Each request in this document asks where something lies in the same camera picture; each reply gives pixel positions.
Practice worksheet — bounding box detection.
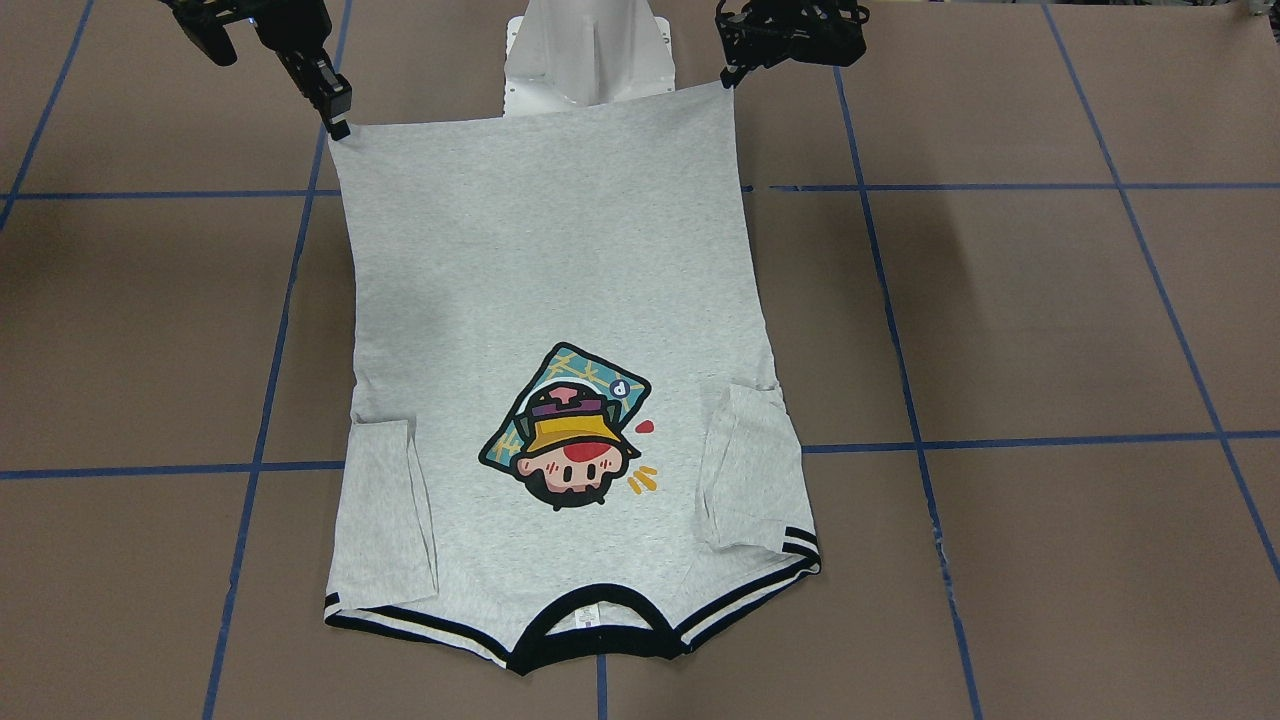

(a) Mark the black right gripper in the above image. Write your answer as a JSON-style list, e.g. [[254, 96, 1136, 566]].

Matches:
[[163, 1, 353, 141]]

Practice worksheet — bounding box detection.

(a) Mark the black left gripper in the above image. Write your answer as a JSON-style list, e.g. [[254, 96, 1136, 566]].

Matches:
[[716, 1, 870, 88]]

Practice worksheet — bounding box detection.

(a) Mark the grey t-shirt with cartoon print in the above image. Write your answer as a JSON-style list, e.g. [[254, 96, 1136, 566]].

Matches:
[[324, 82, 822, 675]]

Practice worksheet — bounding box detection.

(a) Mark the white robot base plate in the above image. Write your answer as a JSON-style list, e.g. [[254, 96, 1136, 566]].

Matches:
[[503, 1, 676, 117]]

